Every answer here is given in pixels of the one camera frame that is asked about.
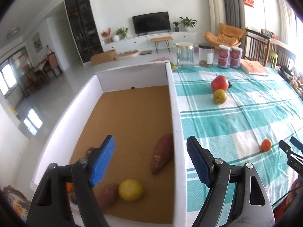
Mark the pink labelled can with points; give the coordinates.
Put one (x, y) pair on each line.
(223, 56)
(236, 58)

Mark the orange book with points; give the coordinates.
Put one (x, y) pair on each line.
(254, 67)

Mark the small sweet potato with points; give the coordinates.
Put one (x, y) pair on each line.
(107, 195)

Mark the orange tangerine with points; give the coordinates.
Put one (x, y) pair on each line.
(266, 145)
(69, 187)

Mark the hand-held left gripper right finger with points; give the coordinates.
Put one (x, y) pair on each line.
(198, 163)

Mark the round ceiling lamp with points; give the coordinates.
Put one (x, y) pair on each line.
(13, 31)

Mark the red flowers in vase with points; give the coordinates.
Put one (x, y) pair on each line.
(106, 34)

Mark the green plaid tablecloth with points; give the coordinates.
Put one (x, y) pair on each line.
(236, 123)

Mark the pink floor mat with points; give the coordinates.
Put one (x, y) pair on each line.
(161, 59)

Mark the wooden bench with metal legs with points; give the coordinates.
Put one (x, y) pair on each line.
(161, 39)

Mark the wooden dining set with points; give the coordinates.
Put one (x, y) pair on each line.
(49, 63)

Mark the brown cardboard box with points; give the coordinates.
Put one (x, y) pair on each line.
(103, 57)

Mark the framed wall picture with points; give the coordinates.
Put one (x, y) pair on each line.
(37, 42)

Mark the fruit print tissue box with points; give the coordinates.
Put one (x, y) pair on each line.
(174, 65)

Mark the large sweet potato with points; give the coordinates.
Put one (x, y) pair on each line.
(163, 152)

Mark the red apple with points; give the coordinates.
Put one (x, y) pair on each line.
(220, 82)

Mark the white cardboard box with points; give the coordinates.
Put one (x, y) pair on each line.
(132, 113)

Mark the large green potted plant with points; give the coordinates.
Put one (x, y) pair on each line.
(188, 22)

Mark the black television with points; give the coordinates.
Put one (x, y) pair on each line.
(151, 23)

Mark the leafy green potted plant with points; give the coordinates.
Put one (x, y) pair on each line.
(122, 32)

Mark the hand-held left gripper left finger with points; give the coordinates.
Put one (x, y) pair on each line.
(104, 160)

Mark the white television cabinet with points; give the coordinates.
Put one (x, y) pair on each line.
(184, 37)

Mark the glass jar with gold lid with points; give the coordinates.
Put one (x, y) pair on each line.
(185, 55)

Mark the clear jar with black lid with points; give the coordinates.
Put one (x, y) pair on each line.
(206, 55)

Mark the green plastic stool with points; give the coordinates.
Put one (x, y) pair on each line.
(273, 59)

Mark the dark wooden chair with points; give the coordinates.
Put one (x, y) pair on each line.
(256, 37)
(284, 52)

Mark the dark brown fruit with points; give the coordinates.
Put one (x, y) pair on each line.
(90, 150)

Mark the large yellow round fruit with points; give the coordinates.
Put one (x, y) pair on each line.
(130, 189)

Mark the yellow-green pear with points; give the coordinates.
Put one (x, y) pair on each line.
(219, 96)

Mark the white round ornament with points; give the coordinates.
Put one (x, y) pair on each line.
(115, 38)

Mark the dark glass display cabinet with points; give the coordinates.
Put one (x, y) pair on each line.
(81, 26)

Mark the small dark potted plant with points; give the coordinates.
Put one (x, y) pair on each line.
(176, 26)

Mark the orange lounge chair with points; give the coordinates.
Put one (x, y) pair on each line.
(224, 36)

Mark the floral sofa cover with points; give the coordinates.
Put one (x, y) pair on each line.
(11, 201)

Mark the grey curtain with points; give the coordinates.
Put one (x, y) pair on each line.
(230, 4)

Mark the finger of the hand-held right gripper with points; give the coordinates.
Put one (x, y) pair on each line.
(297, 143)
(293, 158)

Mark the covered standing air conditioner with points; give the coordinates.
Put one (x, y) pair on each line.
(216, 7)

